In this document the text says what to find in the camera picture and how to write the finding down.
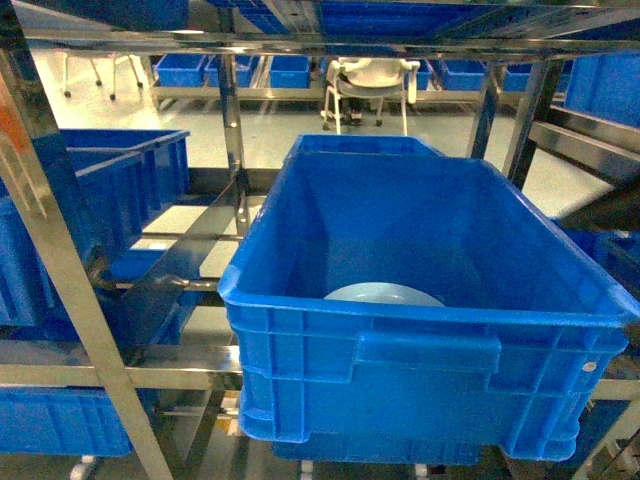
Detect blue crate left of rack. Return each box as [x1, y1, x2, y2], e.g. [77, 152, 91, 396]
[1, 129, 190, 327]

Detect stainless steel shelf rack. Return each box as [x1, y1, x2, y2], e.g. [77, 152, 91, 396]
[1, 1, 639, 479]

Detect white folding chair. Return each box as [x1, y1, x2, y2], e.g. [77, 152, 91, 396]
[321, 57, 421, 136]

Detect light blue oval tray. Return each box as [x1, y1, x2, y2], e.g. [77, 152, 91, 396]
[324, 282, 444, 307]

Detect blue crate lower left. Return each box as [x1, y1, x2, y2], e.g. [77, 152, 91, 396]
[1, 387, 133, 457]

